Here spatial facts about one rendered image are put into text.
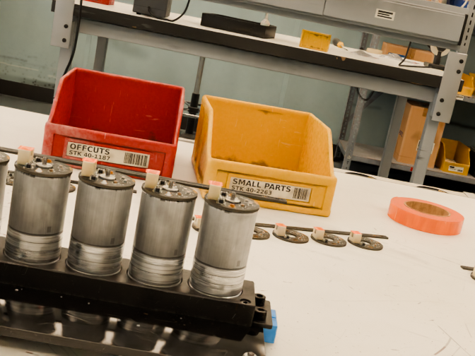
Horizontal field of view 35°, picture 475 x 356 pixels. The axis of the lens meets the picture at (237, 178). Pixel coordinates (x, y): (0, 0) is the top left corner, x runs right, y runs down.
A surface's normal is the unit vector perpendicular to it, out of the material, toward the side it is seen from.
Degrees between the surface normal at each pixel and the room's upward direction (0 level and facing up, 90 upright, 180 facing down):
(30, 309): 0
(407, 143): 90
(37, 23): 90
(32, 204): 90
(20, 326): 0
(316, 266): 0
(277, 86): 90
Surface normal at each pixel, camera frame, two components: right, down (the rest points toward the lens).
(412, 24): -0.04, 0.24
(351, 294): 0.19, -0.95
